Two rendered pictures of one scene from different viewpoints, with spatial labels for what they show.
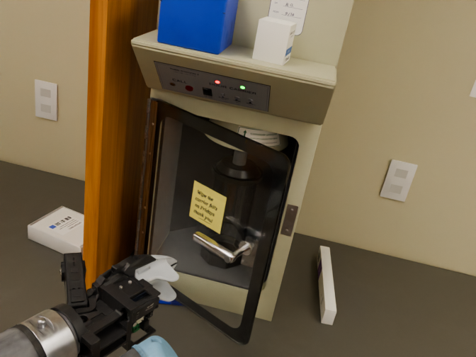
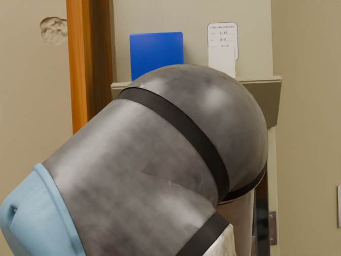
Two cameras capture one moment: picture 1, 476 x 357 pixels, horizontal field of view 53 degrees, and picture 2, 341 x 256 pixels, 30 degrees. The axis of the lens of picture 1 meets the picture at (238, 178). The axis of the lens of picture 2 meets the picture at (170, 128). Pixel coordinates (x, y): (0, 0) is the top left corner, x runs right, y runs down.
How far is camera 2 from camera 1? 0.53 m
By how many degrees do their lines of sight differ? 23
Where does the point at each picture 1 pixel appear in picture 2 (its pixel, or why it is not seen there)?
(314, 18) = (245, 44)
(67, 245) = not seen: outside the picture
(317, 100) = (269, 98)
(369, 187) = (326, 221)
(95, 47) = (77, 100)
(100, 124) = not seen: hidden behind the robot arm
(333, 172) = (286, 215)
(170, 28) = (141, 68)
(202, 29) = (168, 62)
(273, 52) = (225, 69)
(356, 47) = not seen: hidden behind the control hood
